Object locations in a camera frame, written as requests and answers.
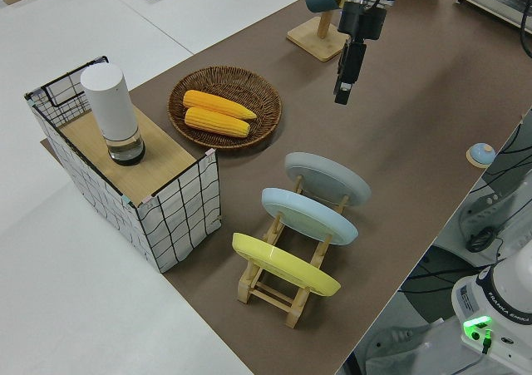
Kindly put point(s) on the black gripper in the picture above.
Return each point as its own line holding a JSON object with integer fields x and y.
{"x": 361, "y": 23}

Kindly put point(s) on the gray plate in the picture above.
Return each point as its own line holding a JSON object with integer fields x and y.
{"x": 328, "y": 179}

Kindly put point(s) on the light blue plate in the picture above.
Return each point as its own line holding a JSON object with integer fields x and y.
{"x": 307, "y": 217}

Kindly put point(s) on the yellow plate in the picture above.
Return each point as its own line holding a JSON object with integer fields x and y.
{"x": 282, "y": 264}

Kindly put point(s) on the wooden plate rack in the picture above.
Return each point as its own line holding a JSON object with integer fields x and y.
{"x": 246, "y": 289}

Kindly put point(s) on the wooden mug stand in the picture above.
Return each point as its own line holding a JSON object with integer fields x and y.
{"x": 320, "y": 44}

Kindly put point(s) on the brown table mat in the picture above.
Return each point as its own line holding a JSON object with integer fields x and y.
{"x": 415, "y": 121}

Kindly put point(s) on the brown wicker basket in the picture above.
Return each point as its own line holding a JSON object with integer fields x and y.
{"x": 220, "y": 80}

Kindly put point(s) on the yellow corn cob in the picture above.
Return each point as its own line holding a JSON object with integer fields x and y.
{"x": 216, "y": 122}
{"x": 216, "y": 104}

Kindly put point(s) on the blue call bell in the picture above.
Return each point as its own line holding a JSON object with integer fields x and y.
{"x": 481, "y": 152}

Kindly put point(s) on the wooden board lid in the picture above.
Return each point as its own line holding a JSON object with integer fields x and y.
{"x": 162, "y": 159}

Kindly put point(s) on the grid pattern storage box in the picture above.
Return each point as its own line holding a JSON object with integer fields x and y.
{"x": 174, "y": 217}

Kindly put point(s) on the white cylindrical bottle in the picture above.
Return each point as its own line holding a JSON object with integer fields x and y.
{"x": 110, "y": 105}

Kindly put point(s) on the green plug connector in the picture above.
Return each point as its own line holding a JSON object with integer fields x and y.
{"x": 486, "y": 341}

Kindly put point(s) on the black pedestal base plate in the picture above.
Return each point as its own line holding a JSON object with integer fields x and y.
{"x": 436, "y": 275}

